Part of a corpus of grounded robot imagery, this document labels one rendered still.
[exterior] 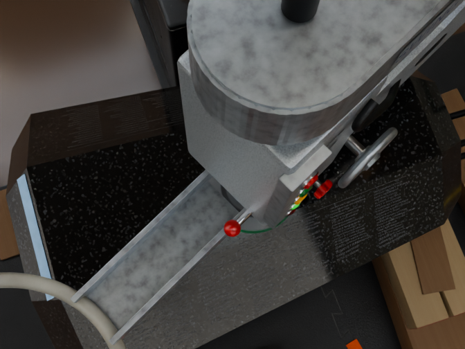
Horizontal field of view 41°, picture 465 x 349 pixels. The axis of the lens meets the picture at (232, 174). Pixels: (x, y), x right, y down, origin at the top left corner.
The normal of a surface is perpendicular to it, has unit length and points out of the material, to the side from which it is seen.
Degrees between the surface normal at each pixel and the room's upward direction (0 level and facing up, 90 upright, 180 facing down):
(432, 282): 0
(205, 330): 45
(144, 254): 2
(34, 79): 0
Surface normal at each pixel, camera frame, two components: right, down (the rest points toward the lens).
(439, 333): 0.03, -0.25
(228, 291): 0.28, 0.46
